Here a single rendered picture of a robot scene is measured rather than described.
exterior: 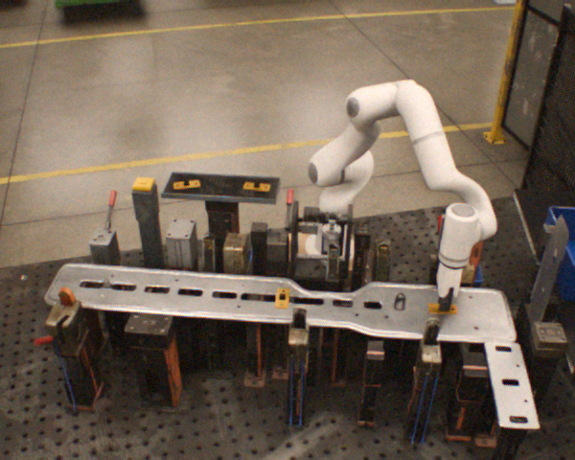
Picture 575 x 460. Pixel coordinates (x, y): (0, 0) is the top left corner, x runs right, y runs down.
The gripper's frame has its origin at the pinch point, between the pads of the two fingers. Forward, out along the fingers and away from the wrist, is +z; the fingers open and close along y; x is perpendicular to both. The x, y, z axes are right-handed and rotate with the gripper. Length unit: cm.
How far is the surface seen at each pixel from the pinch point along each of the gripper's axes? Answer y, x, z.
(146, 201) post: -30, -94, -8
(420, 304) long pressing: -1.5, -6.6, 3.0
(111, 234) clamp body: -18, -103, -3
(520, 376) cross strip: 24.2, 18.4, 3.1
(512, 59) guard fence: -299, 85, 37
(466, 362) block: 18.6, 4.9, 5.1
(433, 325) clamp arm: 18.3, -5.9, -7.8
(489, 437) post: 22.5, 16.3, 32.2
